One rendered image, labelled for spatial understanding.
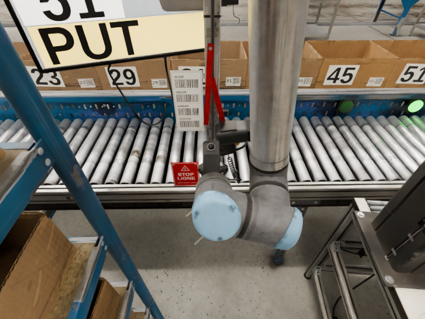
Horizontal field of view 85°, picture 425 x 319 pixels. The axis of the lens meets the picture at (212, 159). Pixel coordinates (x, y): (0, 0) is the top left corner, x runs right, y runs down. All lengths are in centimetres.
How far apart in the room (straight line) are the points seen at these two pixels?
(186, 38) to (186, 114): 21
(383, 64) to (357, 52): 29
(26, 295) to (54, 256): 6
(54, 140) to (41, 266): 16
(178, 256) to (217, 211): 124
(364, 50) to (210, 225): 160
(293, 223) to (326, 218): 147
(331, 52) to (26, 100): 165
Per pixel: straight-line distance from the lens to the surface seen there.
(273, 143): 48
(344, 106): 152
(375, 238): 100
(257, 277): 161
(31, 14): 72
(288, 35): 38
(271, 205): 49
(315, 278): 152
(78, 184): 35
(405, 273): 98
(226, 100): 132
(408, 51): 202
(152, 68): 134
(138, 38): 72
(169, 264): 164
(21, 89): 28
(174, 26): 73
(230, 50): 158
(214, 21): 63
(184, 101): 70
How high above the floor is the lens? 150
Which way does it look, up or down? 43 degrees down
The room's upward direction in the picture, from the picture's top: straight up
